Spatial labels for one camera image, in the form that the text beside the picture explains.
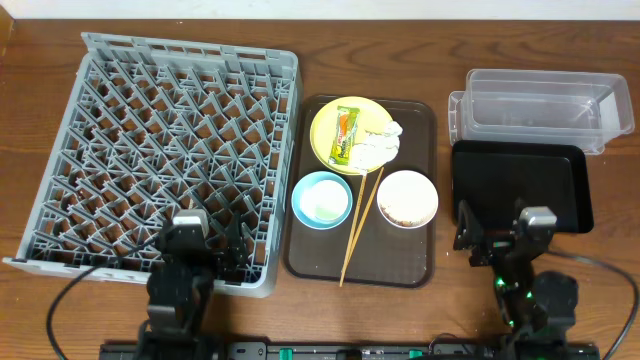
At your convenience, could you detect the brown serving tray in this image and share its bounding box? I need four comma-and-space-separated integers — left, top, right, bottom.
281, 95, 437, 288

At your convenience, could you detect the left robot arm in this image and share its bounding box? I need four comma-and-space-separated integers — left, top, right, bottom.
133, 209, 248, 360

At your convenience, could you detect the white bowl with rice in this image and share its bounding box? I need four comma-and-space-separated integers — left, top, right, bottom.
377, 170, 439, 229

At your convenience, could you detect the left wooden chopstick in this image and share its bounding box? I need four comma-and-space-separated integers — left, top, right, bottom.
339, 173, 367, 287

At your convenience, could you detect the yellow plate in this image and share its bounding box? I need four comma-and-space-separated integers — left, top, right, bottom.
310, 96, 394, 175

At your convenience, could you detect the wooden chopstick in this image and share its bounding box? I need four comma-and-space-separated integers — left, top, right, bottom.
339, 173, 367, 287
348, 167, 384, 266

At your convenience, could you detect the green snack wrapper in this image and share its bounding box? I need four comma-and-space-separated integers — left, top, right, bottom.
329, 106, 360, 165

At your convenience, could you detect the clear plastic bin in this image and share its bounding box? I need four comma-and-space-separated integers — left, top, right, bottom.
448, 69, 635, 155

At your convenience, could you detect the black tray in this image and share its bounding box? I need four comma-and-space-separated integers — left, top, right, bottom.
451, 140, 594, 233

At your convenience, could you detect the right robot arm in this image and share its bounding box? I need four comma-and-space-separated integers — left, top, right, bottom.
453, 200, 578, 359

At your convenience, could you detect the white napkin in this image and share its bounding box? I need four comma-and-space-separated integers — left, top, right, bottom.
349, 121, 403, 174

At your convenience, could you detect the right wooden chopstick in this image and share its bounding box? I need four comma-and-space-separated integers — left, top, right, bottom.
348, 167, 384, 266

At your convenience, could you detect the grey plastic dish rack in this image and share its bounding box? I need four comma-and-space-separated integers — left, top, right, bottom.
7, 33, 303, 298

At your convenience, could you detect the white paper cup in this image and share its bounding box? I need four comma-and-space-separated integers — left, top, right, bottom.
300, 180, 349, 223

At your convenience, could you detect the light blue bowl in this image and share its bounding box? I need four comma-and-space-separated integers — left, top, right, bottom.
291, 171, 353, 230

